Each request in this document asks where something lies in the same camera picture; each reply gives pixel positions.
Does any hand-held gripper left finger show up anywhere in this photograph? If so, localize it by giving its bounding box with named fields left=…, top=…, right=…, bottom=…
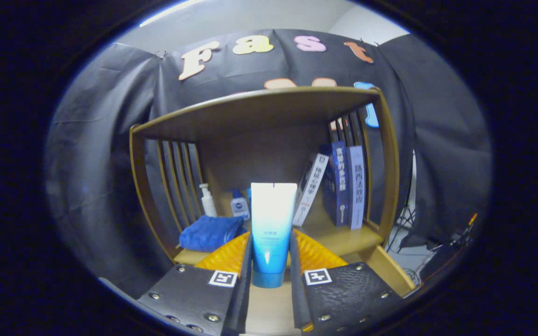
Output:
left=137, top=231, right=254, bottom=336

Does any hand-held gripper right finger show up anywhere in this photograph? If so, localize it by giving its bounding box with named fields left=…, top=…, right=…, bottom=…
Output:
left=289, top=230, right=405, bottom=333

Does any blue and white tube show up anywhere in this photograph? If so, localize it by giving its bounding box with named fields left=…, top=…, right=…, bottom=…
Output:
left=250, top=182, right=298, bottom=289

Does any wooden countertop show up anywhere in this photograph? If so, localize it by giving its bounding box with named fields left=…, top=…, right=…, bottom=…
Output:
left=174, top=187, right=385, bottom=266

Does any wooden cabinet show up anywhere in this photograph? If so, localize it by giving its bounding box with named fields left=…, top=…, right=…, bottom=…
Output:
left=129, top=86, right=417, bottom=336

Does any blue rolled towel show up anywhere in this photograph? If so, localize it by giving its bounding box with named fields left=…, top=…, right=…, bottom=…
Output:
left=179, top=215, right=247, bottom=252

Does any white bottle with blue cap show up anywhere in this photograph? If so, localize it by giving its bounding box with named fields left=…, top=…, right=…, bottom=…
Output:
left=230, top=189, right=251, bottom=221

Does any white pump bottle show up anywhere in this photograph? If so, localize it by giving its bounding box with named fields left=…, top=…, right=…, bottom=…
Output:
left=199, top=183, right=218, bottom=218

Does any navy book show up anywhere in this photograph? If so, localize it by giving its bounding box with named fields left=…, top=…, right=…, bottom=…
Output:
left=320, top=145, right=337, bottom=225

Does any white book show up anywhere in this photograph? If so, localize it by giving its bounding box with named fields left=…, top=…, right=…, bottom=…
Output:
left=292, top=153, right=329, bottom=227

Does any dark blue book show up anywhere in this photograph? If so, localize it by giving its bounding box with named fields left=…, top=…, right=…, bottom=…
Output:
left=332, top=141, right=350, bottom=228

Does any lavender book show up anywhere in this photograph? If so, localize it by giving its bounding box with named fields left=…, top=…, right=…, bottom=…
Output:
left=347, top=145, right=367, bottom=230

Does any dark device with orange tip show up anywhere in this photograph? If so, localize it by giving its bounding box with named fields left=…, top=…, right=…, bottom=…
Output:
left=421, top=212, right=480, bottom=280

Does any black backdrop cloth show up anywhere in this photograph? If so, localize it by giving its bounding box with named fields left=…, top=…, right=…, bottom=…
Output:
left=45, top=29, right=493, bottom=299

